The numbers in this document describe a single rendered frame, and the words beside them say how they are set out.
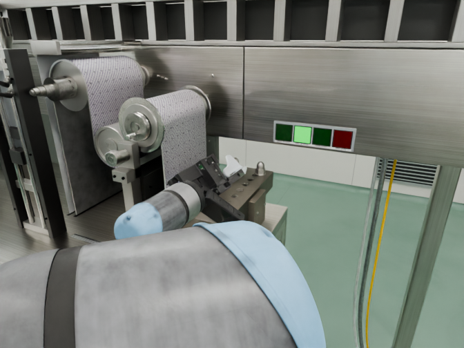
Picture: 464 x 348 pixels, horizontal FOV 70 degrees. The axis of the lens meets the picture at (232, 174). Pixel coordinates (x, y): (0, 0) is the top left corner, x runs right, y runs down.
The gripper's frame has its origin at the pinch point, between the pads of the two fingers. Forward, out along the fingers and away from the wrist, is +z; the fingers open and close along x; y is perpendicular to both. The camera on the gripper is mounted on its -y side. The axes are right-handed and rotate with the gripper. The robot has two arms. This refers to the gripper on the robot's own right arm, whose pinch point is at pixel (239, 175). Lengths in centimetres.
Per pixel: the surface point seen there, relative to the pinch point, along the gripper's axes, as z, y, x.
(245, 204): 10.7, -8.2, 11.0
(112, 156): -10.3, 22.3, 21.7
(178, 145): 6.3, 16.7, 15.3
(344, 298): 107, -99, 59
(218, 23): 38, 45, -2
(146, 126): -3.9, 23.6, 12.3
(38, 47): -7, 59, 26
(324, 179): 267, -58, 90
